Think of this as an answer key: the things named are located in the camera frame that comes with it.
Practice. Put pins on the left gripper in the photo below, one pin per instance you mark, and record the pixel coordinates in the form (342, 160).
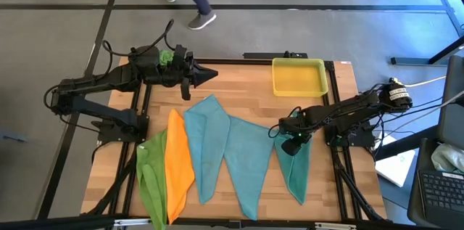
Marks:
(183, 74)

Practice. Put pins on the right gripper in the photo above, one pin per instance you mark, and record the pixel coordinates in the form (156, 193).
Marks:
(295, 128)

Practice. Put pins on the teal microfiber towel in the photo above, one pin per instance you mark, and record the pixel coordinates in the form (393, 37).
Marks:
(297, 172)

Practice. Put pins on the light blue microfiber towel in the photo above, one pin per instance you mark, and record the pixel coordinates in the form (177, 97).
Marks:
(208, 143)
(248, 164)

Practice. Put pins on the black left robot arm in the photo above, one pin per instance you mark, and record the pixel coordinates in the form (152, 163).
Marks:
(101, 79)

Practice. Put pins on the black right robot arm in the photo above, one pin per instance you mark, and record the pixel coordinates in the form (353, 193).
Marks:
(348, 110)

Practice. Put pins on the orange microfiber towel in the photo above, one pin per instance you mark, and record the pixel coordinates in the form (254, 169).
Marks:
(179, 164)

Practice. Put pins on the green microfiber towel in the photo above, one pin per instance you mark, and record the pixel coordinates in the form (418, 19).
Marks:
(152, 172)

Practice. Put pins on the succulent in white pot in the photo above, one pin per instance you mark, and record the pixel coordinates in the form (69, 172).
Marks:
(166, 57)

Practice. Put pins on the yellow plastic tray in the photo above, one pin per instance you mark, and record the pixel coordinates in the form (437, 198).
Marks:
(301, 77)

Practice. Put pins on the black flat bar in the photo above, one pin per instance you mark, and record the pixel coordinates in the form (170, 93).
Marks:
(261, 56)

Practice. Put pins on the white flat box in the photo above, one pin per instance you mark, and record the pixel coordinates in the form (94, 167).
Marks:
(397, 166)

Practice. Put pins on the white crumpled bag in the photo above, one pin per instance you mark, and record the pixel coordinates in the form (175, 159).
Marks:
(447, 157)

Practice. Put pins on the dark grey laptop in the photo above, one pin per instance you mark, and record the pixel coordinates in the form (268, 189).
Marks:
(440, 193)

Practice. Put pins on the black aluminium frame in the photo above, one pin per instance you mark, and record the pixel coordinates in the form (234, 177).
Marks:
(235, 61)

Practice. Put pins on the silver aluminium bracket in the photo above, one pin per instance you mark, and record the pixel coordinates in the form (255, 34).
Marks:
(132, 222)
(335, 226)

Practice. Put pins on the black desk leg frame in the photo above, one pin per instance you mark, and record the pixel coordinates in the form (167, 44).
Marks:
(449, 50)

